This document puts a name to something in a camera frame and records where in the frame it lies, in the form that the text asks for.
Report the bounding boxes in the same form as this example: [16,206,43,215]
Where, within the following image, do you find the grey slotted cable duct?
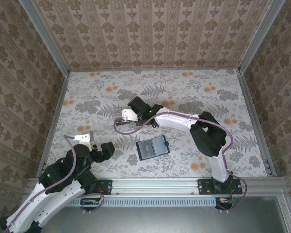
[70,196,217,207]

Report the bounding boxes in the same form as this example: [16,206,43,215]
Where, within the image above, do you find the blue leather card holder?
[135,136,171,162]

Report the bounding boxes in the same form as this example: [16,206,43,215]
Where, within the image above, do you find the black VIP card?
[138,140,153,160]

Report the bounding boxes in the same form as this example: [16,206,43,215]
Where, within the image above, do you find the aluminium table side rail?
[236,69,277,177]
[37,71,70,177]

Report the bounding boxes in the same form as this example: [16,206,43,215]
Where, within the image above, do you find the aluminium frame post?
[18,0,71,76]
[237,0,286,73]

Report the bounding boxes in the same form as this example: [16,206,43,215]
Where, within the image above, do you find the aluminium table back rail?
[68,67,241,73]

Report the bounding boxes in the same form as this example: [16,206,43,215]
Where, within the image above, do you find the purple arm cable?
[113,110,248,214]
[4,134,105,233]

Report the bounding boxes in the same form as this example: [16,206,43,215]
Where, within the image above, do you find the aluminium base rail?
[26,176,287,197]

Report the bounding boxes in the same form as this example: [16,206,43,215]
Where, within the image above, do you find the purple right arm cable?
[113,110,248,214]

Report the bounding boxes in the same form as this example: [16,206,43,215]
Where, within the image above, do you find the black cable connector bracket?
[215,197,234,210]
[80,198,100,211]

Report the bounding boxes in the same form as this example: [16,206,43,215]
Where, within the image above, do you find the grey metal panel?
[38,197,291,233]

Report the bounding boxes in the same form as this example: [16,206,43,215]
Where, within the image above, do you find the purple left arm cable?
[4,134,105,233]

